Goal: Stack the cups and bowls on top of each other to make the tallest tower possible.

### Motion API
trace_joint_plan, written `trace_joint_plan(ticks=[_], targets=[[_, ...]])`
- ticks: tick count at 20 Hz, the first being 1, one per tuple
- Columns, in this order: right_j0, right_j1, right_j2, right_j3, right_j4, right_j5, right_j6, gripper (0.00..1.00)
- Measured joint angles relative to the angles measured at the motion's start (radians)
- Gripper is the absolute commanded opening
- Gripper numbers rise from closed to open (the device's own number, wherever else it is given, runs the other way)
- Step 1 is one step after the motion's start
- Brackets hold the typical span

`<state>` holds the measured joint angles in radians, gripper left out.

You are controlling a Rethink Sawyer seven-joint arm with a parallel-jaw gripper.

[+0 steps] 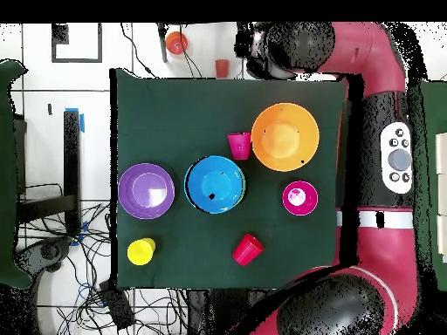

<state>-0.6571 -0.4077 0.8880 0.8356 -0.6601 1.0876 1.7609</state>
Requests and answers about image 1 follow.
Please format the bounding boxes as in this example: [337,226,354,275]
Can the large orange bowl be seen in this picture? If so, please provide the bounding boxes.
[250,102,320,173]

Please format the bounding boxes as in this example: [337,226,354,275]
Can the short crimson cup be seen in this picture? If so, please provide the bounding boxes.
[227,131,252,161]

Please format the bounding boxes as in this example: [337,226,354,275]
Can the light blue bowl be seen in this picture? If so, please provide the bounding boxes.
[183,154,246,215]

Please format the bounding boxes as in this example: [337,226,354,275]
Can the purple bowl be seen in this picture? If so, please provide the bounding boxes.
[117,162,175,220]

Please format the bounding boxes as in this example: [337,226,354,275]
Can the tall red cup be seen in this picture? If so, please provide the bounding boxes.
[232,233,265,267]

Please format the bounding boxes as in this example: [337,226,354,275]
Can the orange-red cup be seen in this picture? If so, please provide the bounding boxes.
[215,58,230,79]

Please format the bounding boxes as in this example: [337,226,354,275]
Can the small orange bowl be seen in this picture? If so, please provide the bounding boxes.
[164,31,189,56]

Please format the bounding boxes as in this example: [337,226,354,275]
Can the dark green tablecloth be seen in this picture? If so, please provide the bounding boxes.
[109,67,350,291]

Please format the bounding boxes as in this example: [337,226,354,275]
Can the small crimson bowl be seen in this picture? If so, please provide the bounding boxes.
[281,180,320,216]

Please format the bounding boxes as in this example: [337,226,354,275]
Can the green cloth covered table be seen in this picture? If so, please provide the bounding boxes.
[416,79,447,292]
[0,58,33,291]

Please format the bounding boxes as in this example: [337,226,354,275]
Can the blue tape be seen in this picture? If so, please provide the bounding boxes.
[65,106,86,133]

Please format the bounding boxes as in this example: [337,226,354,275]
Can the white boxes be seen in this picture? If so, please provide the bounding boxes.
[435,132,447,263]

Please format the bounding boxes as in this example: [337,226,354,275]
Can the yellow cup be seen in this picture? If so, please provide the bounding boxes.
[127,237,157,267]

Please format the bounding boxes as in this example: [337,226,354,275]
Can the black power box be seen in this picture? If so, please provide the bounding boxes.
[98,280,136,332]

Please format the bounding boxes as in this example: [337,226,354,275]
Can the black square frame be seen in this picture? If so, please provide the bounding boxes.
[51,23,103,65]

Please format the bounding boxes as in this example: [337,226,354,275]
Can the black metal table frame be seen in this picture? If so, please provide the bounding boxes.
[15,109,83,236]

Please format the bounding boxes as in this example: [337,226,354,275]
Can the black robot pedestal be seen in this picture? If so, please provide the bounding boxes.
[186,288,259,335]

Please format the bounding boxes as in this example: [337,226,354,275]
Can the tangle of cables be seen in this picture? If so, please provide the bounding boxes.
[17,182,189,335]

